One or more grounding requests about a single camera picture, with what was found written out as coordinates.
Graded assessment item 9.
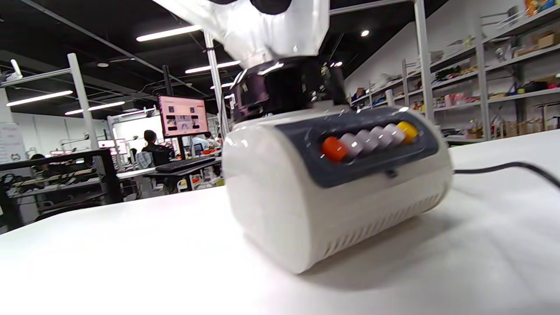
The black monitor stand pole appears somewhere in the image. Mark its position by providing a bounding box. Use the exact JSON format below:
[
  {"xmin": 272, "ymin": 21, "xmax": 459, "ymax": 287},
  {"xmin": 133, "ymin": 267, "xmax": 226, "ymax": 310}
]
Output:
[{"xmin": 162, "ymin": 65, "xmax": 186, "ymax": 159}]

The person's left hand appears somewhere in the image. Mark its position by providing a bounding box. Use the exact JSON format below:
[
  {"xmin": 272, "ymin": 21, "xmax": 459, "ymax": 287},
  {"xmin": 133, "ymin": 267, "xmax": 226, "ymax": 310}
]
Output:
[{"xmin": 209, "ymin": 0, "xmax": 293, "ymax": 15}]

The black mesh rack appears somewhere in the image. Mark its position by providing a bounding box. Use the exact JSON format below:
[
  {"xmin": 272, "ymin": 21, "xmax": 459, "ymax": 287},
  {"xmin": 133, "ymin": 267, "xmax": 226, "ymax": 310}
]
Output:
[{"xmin": 0, "ymin": 149, "xmax": 124, "ymax": 233}]

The white metal frame post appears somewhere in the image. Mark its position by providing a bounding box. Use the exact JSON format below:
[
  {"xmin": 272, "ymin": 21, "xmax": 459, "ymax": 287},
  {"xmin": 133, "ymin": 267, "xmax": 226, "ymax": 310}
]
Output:
[
  {"xmin": 203, "ymin": 31, "xmax": 231, "ymax": 137},
  {"xmin": 413, "ymin": 0, "xmax": 434, "ymax": 124},
  {"xmin": 0, "ymin": 52, "xmax": 100, "ymax": 151}
]

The grey metal shelving unit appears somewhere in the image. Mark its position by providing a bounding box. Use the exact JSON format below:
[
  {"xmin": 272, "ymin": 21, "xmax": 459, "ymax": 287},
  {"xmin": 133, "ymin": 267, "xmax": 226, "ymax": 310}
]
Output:
[{"xmin": 348, "ymin": 0, "xmax": 560, "ymax": 144}]

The computer monitor with pink screen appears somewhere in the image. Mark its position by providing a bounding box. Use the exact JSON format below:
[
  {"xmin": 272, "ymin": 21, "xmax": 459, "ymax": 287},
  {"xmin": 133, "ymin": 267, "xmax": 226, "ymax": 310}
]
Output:
[{"xmin": 157, "ymin": 95, "xmax": 210, "ymax": 139}]

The white blender with clear jar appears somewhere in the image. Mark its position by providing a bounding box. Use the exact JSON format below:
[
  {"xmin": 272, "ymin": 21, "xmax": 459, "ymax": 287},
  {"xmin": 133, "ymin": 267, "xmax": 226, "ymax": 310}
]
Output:
[{"xmin": 151, "ymin": 0, "xmax": 454, "ymax": 275}]

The black blender power cable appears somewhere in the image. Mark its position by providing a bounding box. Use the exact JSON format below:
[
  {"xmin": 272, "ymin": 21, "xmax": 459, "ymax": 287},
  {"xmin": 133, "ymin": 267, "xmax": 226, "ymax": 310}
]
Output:
[{"xmin": 453, "ymin": 161, "xmax": 560, "ymax": 189}]

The black keyboard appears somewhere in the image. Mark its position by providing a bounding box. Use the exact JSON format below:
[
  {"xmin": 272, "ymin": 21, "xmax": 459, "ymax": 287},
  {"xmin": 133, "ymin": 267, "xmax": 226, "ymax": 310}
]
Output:
[{"xmin": 155, "ymin": 156, "xmax": 217, "ymax": 173}]

